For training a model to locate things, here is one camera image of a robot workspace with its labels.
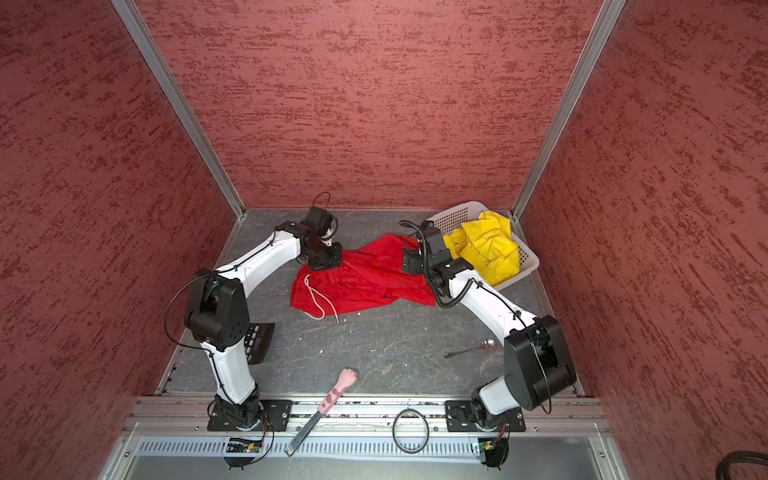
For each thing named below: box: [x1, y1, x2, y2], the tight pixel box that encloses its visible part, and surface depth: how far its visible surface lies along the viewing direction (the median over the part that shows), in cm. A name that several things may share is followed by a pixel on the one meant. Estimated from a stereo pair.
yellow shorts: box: [443, 210, 520, 287], surface depth 98 cm
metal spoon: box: [443, 338, 497, 359], surface depth 87 cm
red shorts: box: [290, 234, 436, 318], surface depth 96 cm
